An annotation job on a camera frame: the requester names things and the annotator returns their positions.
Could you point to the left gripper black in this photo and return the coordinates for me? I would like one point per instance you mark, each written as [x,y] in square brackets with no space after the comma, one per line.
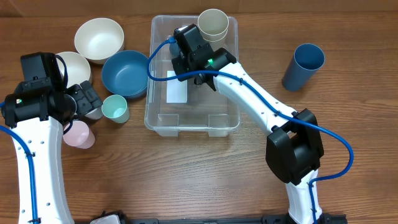
[87,104]

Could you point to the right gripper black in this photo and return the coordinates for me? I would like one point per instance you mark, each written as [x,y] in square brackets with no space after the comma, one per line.
[177,67]

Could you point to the dark blue tall cup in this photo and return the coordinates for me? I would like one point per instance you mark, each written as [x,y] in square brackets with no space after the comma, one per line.
[174,49]
[306,61]

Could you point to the cream tall cup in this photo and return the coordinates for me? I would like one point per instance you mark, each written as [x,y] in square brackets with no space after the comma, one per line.
[216,42]
[213,24]

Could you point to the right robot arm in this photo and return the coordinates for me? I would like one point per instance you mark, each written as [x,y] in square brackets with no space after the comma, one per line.
[293,146]

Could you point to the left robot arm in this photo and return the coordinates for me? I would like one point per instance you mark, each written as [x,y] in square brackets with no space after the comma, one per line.
[41,110]

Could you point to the grey small cup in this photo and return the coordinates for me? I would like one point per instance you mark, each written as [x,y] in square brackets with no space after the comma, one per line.
[95,114]

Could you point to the mint green small cup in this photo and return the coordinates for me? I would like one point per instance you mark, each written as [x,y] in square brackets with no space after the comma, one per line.
[115,108]

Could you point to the cream bowl left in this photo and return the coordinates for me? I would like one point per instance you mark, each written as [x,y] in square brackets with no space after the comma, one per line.
[78,68]

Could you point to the cream bowl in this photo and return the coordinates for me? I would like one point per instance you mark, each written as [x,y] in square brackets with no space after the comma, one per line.
[78,68]
[99,39]

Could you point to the pink small cup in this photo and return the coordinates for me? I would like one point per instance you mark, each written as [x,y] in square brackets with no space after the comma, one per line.
[80,135]

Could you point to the white label in bin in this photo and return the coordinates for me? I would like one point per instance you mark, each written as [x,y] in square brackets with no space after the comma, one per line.
[177,91]

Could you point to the dark blue bowl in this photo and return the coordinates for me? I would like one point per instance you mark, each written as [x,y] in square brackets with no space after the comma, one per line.
[125,74]

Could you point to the clear plastic storage bin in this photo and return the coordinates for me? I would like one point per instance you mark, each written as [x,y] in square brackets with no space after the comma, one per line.
[205,110]

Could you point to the cream bowl upper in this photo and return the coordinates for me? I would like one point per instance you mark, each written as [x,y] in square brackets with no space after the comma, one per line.
[99,39]

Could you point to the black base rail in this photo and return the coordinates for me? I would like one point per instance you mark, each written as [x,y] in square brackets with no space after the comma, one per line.
[266,219]

